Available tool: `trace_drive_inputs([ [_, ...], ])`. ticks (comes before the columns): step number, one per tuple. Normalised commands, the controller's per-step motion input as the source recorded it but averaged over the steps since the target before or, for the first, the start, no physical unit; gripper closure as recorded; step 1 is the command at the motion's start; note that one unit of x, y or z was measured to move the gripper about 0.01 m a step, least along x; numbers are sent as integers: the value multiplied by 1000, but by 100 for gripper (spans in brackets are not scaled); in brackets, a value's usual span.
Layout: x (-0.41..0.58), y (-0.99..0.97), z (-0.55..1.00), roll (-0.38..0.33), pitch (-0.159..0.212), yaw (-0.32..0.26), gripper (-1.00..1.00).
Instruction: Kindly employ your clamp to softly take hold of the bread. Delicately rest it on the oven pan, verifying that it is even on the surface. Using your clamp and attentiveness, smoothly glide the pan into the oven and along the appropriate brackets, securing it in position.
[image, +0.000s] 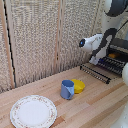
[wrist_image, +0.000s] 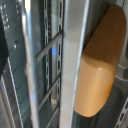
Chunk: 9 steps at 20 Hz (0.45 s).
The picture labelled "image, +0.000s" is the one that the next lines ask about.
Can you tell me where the white floral-rimmed plate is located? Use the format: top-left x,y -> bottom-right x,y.
9,94 -> 58,128

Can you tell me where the woven beige folding screen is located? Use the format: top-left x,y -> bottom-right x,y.
0,0 -> 128,94

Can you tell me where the yellow bowl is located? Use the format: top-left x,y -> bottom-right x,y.
70,78 -> 86,95

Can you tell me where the black toaster oven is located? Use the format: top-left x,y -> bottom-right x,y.
98,36 -> 128,80

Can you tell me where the small orange bread piece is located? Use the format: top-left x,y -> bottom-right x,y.
108,52 -> 118,60

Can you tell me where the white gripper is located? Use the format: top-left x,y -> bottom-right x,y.
88,55 -> 101,67

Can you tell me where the black wire oven rack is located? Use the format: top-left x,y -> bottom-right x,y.
99,56 -> 126,76

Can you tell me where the blue mug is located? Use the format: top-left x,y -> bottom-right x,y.
60,79 -> 76,101

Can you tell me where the open toaster oven door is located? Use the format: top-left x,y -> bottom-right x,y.
79,63 -> 112,85

